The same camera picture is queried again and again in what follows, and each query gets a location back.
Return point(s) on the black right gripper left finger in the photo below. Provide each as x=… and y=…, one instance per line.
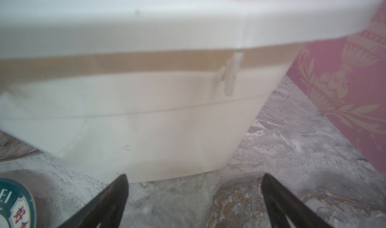
x=105, y=210

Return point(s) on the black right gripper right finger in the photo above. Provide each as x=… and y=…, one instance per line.
x=283, y=206

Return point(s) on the white plate green text rim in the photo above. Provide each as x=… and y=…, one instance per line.
x=18, y=209

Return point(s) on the white plastic bin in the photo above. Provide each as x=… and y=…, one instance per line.
x=154, y=89

